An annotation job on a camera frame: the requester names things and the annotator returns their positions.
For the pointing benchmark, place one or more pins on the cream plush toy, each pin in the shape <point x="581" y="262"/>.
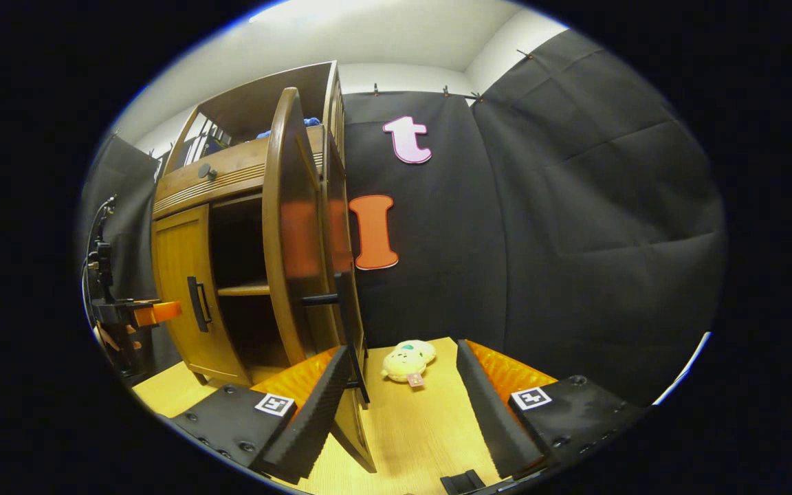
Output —
<point x="406" y="361"/>

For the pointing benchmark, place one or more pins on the blue folded towel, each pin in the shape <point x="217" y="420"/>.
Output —
<point x="310" y="122"/>

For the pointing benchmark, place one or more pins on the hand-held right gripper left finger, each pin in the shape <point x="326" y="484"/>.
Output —
<point x="313" y="419"/>

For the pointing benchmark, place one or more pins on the black backdrop cloth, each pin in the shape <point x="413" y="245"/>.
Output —
<point x="575" y="240"/>

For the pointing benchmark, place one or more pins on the wooden shoe cabinet door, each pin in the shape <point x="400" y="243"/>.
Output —
<point x="293" y="206"/>
<point x="183" y="275"/>

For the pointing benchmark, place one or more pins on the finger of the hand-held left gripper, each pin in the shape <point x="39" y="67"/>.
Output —
<point x="159" y="313"/>

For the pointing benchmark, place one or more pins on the wooden inner cabinet shelf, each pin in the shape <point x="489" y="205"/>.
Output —
<point x="245" y="289"/>

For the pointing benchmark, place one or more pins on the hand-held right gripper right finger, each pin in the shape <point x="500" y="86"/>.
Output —
<point x="489" y="412"/>

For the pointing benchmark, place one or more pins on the wooden double-door shoe cabinet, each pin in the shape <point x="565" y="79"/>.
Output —
<point x="251" y="103"/>

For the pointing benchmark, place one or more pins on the large ceiling light panel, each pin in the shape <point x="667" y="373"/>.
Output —
<point x="313" y="8"/>

